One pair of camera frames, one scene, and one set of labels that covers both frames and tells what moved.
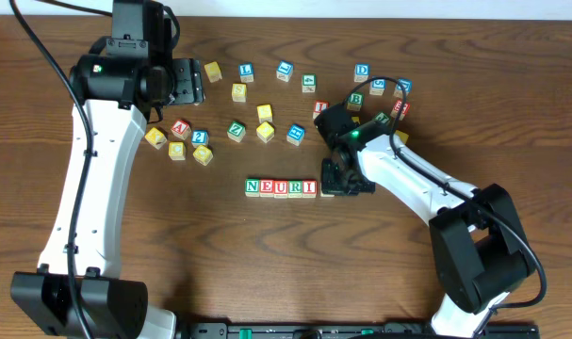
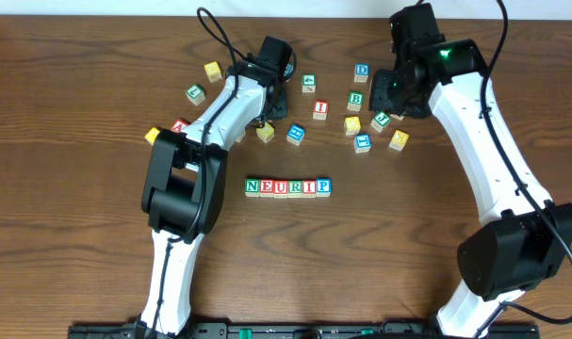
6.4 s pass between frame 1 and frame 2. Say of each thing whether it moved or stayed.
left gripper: moved
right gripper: moved
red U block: stayed
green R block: stayed
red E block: stayed
